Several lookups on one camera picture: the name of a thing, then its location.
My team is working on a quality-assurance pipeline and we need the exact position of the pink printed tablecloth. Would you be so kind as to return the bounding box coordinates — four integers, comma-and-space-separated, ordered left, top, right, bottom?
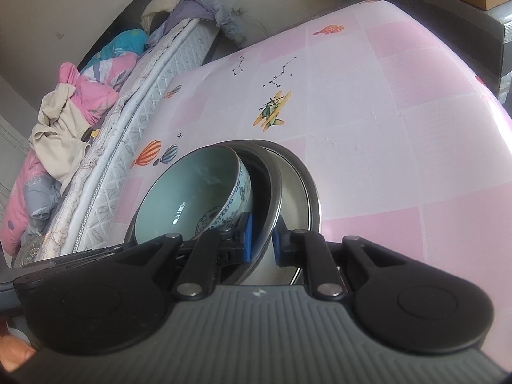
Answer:
114, 0, 512, 289

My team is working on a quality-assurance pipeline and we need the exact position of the steel bowl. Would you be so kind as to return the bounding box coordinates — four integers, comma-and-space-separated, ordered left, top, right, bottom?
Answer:
124, 140, 281, 284
124, 140, 284, 284

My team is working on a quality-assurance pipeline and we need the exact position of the blue-grey garment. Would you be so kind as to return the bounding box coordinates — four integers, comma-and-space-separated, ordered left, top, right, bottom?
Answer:
200, 0, 251, 44

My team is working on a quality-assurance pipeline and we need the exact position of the lavender sheet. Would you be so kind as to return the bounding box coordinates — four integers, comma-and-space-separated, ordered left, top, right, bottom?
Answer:
146, 0, 217, 49

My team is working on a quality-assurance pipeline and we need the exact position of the teal ceramic bowl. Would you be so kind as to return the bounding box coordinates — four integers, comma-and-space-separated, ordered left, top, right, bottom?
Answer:
134, 146, 252, 245

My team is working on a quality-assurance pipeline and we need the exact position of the person's right hand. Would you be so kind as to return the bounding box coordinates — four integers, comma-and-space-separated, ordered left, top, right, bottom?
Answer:
0, 334, 36, 373

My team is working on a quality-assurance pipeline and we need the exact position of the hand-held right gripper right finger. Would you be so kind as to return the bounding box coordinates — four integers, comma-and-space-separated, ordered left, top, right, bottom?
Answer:
271, 215, 404, 301

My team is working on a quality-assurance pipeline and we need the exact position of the dark grey box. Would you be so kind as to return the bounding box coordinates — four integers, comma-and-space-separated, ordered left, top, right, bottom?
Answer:
362, 0, 512, 102

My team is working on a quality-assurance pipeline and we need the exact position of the white quilted mattress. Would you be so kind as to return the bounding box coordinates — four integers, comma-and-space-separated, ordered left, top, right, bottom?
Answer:
38, 18, 219, 254

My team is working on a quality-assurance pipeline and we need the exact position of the pile of clothes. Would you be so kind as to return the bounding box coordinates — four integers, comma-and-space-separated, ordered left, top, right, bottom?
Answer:
0, 28, 148, 259

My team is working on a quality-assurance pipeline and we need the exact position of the cream cloth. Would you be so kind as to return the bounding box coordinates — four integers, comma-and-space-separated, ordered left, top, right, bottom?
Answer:
141, 0, 181, 28

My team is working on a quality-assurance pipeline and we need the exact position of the green leaf pattern cloth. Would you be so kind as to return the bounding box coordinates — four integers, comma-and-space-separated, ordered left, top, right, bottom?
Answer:
11, 232, 52, 268

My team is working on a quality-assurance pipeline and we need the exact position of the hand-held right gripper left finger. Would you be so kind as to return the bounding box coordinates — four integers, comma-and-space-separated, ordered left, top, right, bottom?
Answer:
132, 213, 255, 300

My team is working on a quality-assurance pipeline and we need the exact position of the beige garment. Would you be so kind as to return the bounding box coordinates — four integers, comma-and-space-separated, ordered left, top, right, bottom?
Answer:
29, 86, 94, 185

